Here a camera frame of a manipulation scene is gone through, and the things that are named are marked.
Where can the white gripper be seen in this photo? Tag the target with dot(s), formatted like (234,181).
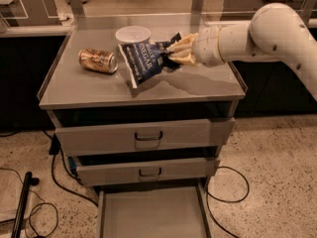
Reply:
(206,46)

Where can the blue chip bag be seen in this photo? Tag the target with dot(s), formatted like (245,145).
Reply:
(146,59)

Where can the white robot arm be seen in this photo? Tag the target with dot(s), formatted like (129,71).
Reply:
(275,33)

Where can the grey drawer cabinet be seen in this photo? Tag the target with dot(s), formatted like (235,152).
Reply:
(76,97)

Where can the top grey drawer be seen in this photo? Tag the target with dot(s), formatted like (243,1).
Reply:
(139,137)

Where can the grey drawer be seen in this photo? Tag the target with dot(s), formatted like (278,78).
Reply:
(164,212)
(139,137)
(146,171)

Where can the middle grey drawer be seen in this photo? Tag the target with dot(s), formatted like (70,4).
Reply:
(146,171)

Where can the bottom grey drawer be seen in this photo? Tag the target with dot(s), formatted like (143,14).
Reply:
(164,212)

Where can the white ceramic bowl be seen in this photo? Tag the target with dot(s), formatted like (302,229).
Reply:
(132,34)

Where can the gold soda can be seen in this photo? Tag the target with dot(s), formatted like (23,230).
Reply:
(97,60)

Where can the black pole stand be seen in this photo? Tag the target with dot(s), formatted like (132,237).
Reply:
(28,181)

